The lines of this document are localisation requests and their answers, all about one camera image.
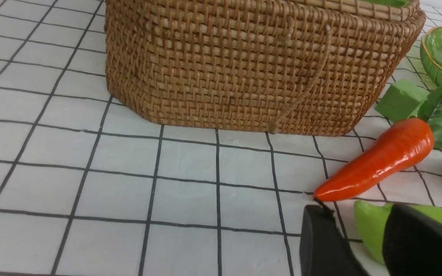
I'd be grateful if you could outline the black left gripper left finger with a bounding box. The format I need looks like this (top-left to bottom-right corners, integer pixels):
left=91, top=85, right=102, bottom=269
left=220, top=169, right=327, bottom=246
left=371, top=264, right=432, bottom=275
left=299, top=205, right=368, bottom=276

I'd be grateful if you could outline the green foam cube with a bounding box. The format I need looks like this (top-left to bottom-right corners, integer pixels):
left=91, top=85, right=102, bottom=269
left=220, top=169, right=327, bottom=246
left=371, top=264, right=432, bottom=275
left=375, top=79, right=429, bottom=123

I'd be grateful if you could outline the white checkered tablecloth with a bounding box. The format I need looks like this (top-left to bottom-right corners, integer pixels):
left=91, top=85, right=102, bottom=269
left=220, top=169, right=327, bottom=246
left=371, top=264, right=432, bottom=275
left=0, top=0, right=442, bottom=276

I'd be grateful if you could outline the woven wicker basket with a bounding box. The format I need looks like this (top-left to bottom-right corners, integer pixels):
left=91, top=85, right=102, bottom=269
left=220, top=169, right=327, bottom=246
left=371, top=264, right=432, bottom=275
left=104, top=0, right=426, bottom=136

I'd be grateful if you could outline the orange toy carrot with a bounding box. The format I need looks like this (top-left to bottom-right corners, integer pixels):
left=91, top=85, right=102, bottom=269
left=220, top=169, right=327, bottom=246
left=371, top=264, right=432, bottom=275
left=313, top=86, right=442, bottom=202

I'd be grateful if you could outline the green basket lining cloth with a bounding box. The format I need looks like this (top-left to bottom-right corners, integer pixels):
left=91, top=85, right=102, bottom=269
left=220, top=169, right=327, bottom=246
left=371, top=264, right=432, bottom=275
left=363, top=0, right=410, bottom=8

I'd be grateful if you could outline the green toy pepper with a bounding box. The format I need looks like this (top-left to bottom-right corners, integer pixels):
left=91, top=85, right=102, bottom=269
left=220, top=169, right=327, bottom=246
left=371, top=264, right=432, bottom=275
left=354, top=200, right=442, bottom=265

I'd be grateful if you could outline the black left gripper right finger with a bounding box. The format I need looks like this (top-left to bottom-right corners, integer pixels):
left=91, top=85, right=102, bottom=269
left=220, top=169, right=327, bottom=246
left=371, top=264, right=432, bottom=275
left=382, top=204, right=442, bottom=276

